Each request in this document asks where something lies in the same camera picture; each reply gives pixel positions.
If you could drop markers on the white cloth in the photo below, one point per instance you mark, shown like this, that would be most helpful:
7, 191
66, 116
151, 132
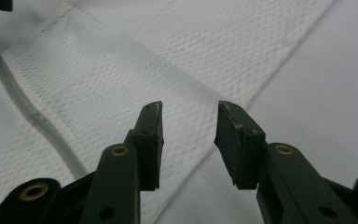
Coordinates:
105, 77

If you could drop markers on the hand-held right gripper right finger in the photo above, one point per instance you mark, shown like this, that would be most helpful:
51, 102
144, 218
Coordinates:
237, 146

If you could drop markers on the white table mat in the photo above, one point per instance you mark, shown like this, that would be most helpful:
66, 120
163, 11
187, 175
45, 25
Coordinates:
323, 109

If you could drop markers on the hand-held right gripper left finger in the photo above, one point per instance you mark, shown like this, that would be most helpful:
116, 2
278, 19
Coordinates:
150, 146

